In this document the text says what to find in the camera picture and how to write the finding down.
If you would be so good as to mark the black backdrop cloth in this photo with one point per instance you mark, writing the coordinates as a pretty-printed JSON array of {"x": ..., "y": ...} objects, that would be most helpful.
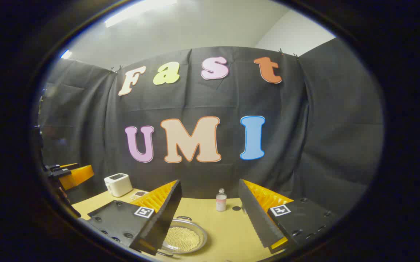
[{"x": 202, "y": 98}]

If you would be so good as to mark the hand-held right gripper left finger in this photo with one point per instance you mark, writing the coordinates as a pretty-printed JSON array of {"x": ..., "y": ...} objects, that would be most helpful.
[{"x": 166, "y": 218}]

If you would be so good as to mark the steel pot with beans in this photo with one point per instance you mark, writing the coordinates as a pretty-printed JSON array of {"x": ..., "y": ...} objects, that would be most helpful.
[{"x": 184, "y": 238}]

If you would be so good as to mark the white divided dish with beans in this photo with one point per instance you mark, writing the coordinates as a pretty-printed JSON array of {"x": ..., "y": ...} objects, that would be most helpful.
[{"x": 138, "y": 195}]

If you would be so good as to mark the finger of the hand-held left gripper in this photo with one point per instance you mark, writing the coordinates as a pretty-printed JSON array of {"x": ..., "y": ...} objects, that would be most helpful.
[{"x": 77, "y": 176}]

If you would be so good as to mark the clear bottle with pink label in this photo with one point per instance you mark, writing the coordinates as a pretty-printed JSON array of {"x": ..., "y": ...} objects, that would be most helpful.
[{"x": 221, "y": 202}]

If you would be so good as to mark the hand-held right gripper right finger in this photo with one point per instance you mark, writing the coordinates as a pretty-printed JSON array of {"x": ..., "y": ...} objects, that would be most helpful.
[{"x": 255, "y": 218}]

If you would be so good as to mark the white toaster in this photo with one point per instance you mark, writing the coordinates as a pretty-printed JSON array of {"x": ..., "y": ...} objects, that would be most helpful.
[{"x": 118, "y": 183}]

